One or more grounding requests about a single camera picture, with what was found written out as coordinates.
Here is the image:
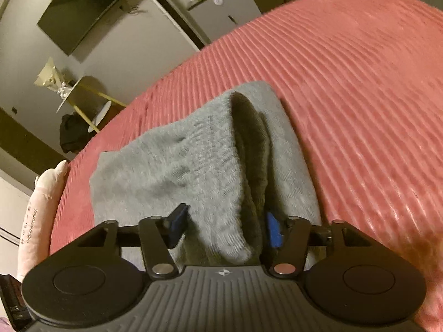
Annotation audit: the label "black backpack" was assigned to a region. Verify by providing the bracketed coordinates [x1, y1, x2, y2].
[58, 113, 92, 154]

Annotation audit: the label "pink ribbed bed blanket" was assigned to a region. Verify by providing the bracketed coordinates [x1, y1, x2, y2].
[50, 0, 443, 332]

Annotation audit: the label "black wall television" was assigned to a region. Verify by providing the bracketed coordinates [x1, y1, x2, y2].
[37, 0, 138, 57]

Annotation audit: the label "cream wrapped flower bouquet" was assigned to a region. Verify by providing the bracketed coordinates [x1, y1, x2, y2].
[34, 56, 75, 99]

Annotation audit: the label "pale pink plush toy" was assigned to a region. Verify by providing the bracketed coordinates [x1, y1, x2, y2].
[15, 160, 69, 281]

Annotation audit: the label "grey bedside cabinet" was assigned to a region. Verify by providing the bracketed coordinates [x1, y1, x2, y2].
[186, 0, 263, 46]

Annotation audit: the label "grey pants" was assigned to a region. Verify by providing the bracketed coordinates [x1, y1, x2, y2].
[89, 81, 324, 268]

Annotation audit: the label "round yellow-legged side table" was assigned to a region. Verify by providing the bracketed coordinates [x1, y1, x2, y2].
[56, 76, 127, 134]

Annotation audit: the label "white door frame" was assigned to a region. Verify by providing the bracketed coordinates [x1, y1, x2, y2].
[129, 0, 212, 52]

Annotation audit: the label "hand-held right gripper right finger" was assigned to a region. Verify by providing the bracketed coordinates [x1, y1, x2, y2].
[264, 211, 361, 279]

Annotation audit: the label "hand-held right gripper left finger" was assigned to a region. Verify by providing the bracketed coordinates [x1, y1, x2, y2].
[81, 203, 190, 280]

